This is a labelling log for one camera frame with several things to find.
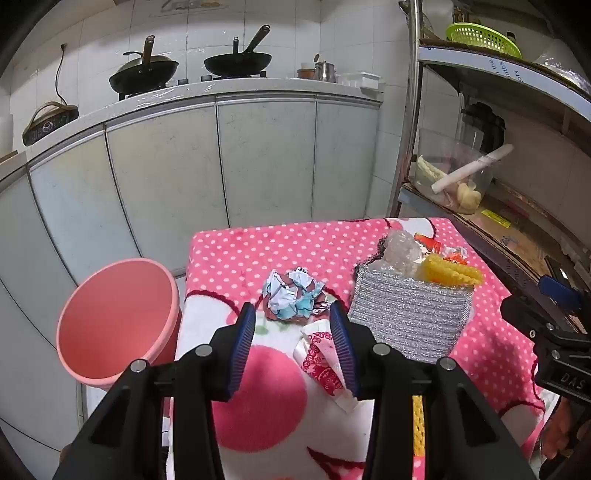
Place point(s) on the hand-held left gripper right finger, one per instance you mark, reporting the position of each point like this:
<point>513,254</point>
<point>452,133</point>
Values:
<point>341,341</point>

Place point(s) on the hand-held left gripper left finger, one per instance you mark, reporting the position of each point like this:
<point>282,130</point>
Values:
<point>244,341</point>

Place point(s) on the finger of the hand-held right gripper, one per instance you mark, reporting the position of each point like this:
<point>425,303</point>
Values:
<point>521,314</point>
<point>558,290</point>

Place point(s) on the red patterned white paper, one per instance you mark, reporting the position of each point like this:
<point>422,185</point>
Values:
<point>318,355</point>

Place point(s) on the blue white paper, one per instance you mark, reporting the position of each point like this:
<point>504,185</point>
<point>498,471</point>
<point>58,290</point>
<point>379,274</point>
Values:
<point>288,295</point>

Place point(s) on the silver glitter box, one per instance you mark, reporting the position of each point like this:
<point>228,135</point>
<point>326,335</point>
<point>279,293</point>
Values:
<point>406,314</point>

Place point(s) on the yellow foam net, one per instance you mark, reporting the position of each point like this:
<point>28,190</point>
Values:
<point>448,272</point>
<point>418,429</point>

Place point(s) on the clear bubble wrap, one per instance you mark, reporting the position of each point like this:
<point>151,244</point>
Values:
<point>401,251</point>

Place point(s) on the red snack wrapper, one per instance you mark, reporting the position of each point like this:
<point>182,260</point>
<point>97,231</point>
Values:
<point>429,242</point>

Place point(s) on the pink plastic bin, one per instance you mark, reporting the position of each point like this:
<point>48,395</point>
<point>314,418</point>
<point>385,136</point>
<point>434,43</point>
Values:
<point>115,323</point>

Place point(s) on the person's right hand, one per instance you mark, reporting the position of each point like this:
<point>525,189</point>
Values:
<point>556,429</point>

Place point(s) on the pink polka dot blanket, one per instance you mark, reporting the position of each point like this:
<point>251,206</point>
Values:
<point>277,249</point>

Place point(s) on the white rolling pin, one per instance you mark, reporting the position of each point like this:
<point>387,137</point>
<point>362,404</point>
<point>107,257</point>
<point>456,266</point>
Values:
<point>475,166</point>

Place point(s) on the white kitchen cabinet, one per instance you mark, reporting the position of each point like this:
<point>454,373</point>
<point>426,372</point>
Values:
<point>161,184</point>

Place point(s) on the clear plastic container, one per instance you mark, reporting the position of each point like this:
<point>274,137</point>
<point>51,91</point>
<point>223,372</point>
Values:
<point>434,152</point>

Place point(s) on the black blender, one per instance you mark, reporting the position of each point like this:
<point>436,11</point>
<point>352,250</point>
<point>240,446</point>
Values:
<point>485,120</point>

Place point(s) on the clear plastic bag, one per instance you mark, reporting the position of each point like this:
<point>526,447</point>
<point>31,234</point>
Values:
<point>563,69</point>

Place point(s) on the metal shelf rack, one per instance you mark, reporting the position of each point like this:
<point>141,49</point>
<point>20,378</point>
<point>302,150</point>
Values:
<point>508,69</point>

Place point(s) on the white plastic container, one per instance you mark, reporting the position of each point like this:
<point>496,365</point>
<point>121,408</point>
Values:
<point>364,79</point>

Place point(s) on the gas stove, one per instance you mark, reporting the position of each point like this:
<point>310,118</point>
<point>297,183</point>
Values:
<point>194,81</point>

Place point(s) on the green plastic basket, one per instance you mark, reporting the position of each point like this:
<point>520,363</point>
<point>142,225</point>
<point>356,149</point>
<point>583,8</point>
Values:
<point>480,37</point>

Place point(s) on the brown ceramic bowl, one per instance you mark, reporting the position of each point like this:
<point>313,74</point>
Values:
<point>305,74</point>

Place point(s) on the stainless steel kettle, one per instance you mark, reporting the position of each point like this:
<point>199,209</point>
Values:
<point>327,71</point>

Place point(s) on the black wok with lid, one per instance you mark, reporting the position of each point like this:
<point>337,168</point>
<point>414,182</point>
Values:
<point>143,74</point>

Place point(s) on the dark woven basket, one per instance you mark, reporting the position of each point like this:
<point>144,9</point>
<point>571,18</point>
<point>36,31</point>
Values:
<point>48,127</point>

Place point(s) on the wooden cutting board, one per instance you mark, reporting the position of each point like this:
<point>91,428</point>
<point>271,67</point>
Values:
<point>11,159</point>

